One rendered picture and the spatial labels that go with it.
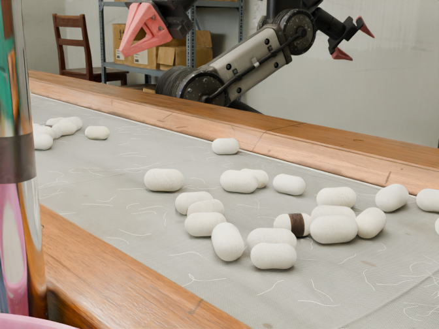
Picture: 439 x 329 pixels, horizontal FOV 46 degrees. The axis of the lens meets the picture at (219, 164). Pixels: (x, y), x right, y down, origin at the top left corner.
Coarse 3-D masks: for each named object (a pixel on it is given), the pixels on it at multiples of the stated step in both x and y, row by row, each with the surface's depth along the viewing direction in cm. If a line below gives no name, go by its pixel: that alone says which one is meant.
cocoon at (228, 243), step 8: (224, 224) 37; (232, 224) 37; (216, 232) 36; (224, 232) 36; (232, 232) 36; (216, 240) 36; (224, 240) 35; (232, 240) 35; (240, 240) 35; (216, 248) 35; (224, 248) 35; (232, 248) 35; (240, 248) 35; (224, 256) 35; (232, 256) 35
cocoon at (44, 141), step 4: (36, 136) 63; (40, 136) 63; (44, 136) 63; (48, 136) 64; (36, 140) 63; (40, 140) 63; (44, 140) 63; (48, 140) 63; (52, 140) 64; (36, 144) 63; (40, 144) 63; (44, 144) 63; (48, 144) 63; (36, 148) 64; (40, 148) 64; (44, 148) 64; (48, 148) 64
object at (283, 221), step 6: (282, 216) 40; (288, 216) 39; (306, 216) 40; (276, 222) 39; (282, 222) 39; (288, 222) 39; (306, 222) 39; (288, 228) 39; (306, 228) 39; (306, 234) 40
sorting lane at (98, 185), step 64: (128, 128) 78; (64, 192) 49; (128, 192) 50; (192, 192) 50; (256, 192) 50; (192, 256) 37; (320, 256) 37; (384, 256) 37; (256, 320) 29; (320, 320) 29; (384, 320) 29
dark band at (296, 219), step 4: (292, 216) 39; (296, 216) 39; (300, 216) 40; (292, 220) 39; (296, 220) 39; (300, 220) 39; (292, 224) 39; (296, 224) 39; (300, 224) 39; (292, 228) 39; (296, 228) 39; (300, 228) 39; (304, 228) 39; (292, 232) 39; (296, 232) 39; (300, 232) 39; (296, 236) 40; (300, 236) 40
